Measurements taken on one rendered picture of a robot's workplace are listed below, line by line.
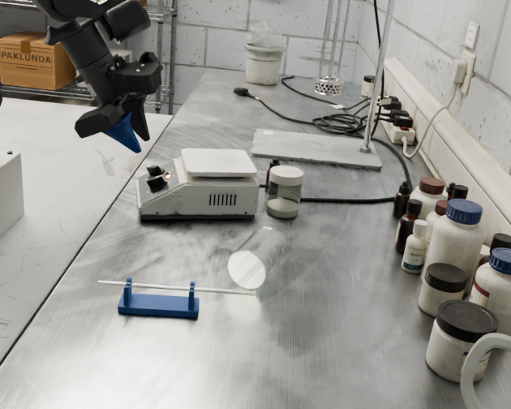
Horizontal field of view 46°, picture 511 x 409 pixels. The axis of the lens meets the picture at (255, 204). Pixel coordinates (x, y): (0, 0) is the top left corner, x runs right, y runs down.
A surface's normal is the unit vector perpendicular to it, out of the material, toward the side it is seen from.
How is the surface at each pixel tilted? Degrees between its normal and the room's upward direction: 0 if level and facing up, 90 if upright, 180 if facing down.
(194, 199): 90
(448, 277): 0
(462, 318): 0
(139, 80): 103
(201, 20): 90
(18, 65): 92
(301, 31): 90
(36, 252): 0
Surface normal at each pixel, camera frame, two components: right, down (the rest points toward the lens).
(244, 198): 0.21, 0.40
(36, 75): -0.09, 0.33
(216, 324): 0.10, -0.91
